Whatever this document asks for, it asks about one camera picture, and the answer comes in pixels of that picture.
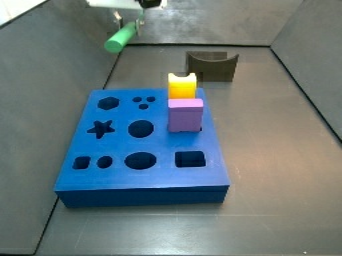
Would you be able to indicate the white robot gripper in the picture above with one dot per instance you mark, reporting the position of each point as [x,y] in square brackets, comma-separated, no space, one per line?
[129,4]

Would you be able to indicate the green cylinder peg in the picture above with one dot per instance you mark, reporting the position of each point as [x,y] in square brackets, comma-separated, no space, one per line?
[115,44]

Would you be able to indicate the dark curved fixture cradle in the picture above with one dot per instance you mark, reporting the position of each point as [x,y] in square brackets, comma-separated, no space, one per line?
[213,66]

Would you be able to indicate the blue foam shape-sorter board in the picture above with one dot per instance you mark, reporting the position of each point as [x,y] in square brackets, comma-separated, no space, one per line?
[127,161]

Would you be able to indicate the yellow notched block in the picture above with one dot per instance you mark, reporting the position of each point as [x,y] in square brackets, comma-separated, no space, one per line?
[182,87]

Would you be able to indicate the purple rectangular block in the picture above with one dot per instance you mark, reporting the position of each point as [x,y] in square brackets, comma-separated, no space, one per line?
[185,115]

